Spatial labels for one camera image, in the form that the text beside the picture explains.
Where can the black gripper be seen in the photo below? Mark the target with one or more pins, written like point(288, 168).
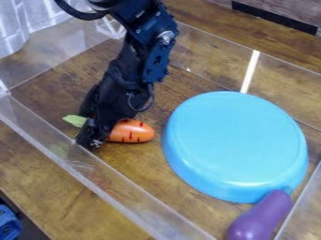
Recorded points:
point(120, 95)

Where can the orange toy carrot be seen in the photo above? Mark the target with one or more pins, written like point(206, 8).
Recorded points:
point(129, 130)

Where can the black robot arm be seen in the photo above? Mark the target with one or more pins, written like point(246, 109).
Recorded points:
point(143, 17)

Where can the white curtain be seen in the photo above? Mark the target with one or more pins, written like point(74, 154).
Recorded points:
point(24, 17)

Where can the blue plastic plate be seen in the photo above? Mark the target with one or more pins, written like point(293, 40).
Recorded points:
point(234, 146)

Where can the blue object at corner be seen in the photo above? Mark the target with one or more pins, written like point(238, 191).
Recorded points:
point(11, 225)

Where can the purple toy eggplant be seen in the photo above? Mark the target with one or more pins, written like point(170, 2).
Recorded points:
point(256, 224)

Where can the clear acrylic enclosure wall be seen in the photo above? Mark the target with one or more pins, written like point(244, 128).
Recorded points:
point(141, 194)

